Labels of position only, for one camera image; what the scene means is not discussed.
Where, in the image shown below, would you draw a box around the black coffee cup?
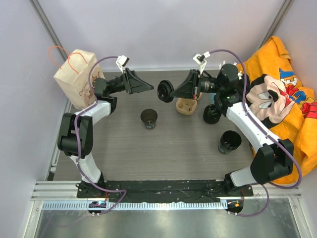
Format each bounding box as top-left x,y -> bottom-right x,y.
218,130 -> 242,154
140,109 -> 158,129

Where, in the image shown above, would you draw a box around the orange cartoon print cloth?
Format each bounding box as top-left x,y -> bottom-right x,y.
237,36 -> 317,176

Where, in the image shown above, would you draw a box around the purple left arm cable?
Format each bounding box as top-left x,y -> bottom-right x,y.
74,56 -> 127,215

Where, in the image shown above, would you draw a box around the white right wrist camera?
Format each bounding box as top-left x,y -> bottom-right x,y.
193,51 -> 210,74

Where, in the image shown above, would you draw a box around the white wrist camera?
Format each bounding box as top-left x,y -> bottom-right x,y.
115,55 -> 130,73
193,51 -> 210,74

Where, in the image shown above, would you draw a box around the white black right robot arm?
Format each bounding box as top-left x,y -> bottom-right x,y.
167,63 -> 293,196

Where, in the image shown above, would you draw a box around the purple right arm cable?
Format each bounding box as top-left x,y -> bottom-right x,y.
208,49 -> 303,216

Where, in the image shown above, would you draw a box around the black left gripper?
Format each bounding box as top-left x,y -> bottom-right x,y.
108,68 -> 154,95

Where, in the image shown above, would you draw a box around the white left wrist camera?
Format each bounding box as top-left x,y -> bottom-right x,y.
115,55 -> 130,73

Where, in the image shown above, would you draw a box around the black ribbed cup lid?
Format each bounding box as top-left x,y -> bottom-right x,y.
203,104 -> 221,124

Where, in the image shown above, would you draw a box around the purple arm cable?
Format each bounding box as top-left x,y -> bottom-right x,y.
208,49 -> 303,216
74,56 -> 127,215

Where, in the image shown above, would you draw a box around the aluminium frame rail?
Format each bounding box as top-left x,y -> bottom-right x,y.
31,181 -> 302,214

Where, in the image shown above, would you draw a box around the cream paper bag orange handles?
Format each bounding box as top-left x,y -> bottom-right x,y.
53,49 -> 105,110

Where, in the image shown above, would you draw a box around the brown pulp cup carrier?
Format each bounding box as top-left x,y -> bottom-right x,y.
175,93 -> 203,116

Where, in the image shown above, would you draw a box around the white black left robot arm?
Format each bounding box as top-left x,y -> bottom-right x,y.
57,68 -> 154,198

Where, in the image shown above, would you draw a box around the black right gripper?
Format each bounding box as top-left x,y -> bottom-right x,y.
170,69 -> 223,100

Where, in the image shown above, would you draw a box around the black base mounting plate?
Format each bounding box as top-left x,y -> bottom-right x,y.
76,179 -> 254,203

